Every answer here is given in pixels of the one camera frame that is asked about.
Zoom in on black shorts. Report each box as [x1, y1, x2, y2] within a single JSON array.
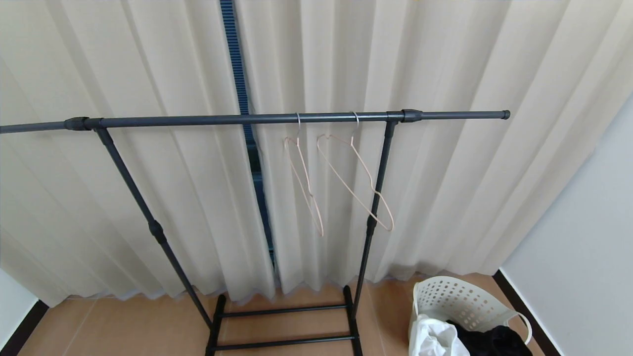
[[447, 320, 534, 356]]

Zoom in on black clothes rack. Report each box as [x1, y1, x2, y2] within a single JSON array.
[[0, 109, 511, 356]]

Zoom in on white laundry basket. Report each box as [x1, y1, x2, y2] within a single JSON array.
[[408, 276, 533, 356]]

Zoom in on beige curtain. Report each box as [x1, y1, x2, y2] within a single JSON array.
[[0, 0, 276, 308], [233, 0, 633, 298]]

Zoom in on pink clothes hanger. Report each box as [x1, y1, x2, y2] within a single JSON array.
[[284, 113, 325, 237], [316, 112, 395, 232]]

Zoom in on white garment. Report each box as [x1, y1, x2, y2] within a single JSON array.
[[409, 314, 470, 356]]

